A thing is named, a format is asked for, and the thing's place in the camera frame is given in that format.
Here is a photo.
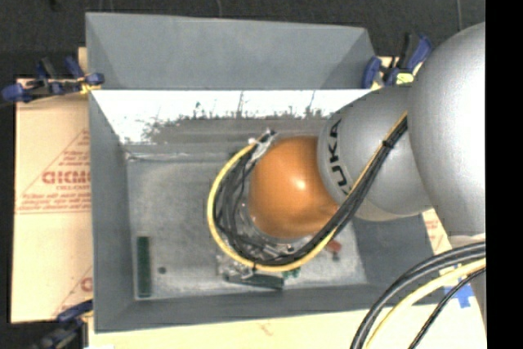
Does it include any dark green flat block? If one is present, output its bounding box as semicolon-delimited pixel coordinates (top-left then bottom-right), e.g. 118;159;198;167
223;271;285;291
136;235;153;299

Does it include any grey metal bin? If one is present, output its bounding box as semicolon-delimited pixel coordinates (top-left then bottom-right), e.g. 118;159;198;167
84;11;435;333

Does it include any red-brown flat block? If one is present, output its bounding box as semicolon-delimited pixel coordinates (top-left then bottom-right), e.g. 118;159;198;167
326;239;342;262

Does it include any brown cardboard board, red print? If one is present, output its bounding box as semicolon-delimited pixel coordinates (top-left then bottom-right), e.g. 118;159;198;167
9;46;96;324

